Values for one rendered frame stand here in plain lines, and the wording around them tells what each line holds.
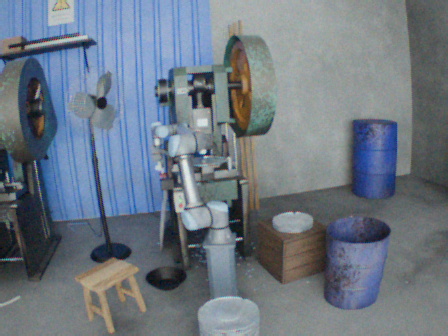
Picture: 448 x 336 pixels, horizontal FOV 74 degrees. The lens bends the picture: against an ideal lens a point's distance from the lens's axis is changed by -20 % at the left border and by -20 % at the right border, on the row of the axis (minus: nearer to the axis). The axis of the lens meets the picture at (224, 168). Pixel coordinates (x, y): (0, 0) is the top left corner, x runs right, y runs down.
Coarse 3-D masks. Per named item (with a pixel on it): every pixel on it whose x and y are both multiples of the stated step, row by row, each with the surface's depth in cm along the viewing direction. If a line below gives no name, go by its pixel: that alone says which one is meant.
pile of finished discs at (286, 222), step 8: (280, 216) 261; (288, 216) 260; (296, 216) 257; (304, 216) 257; (280, 224) 246; (288, 224) 245; (296, 224) 243; (304, 224) 242; (312, 224) 247; (288, 232) 240; (296, 232) 238
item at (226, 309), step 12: (216, 300) 171; (228, 300) 170; (204, 312) 161; (216, 312) 159; (228, 312) 159; (240, 312) 158; (252, 312) 158; (204, 324) 151; (216, 324) 150; (228, 324) 150; (240, 324) 149
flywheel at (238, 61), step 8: (240, 48) 266; (232, 56) 290; (240, 56) 280; (232, 64) 297; (240, 64) 283; (248, 64) 273; (232, 72) 302; (240, 72) 286; (248, 72) 266; (232, 80) 306; (240, 80) 277; (248, 80) 269; (248, 88) 271; (232, 96) 308; (240, 96) 295; (248, 96) 274; (232, 104) 309; (240, 104) 298; (248, 104) 277; (248, 112) 279; (240, 120) 292; (248, 120) 270
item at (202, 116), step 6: (192, 108) 277; (198, 108) 270; (204, 108) 269; (210, 108) 269; (198, 114) 268; (204, 114) 269; (210, 114) 270; (198, 120) 269; (204, 120) 270; (210, 120) 271; (198, 126) 270; (204, 126) 271; (210, 126) 272; (204, 132) 272; (210, 132) 273; (210, 138) 271; (210, 144) 272
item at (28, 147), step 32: (32, 64) 234; (0, 96) 202; (32, 96) 254; (0, 128) 206; (32, 128) 252; (0, 160) 245; (32, 160) 242; (0, 192) 243; (32, 192) 276; (0, 224) 284; (32, 224) 266; (0, 256) 271; (32, 256) 253
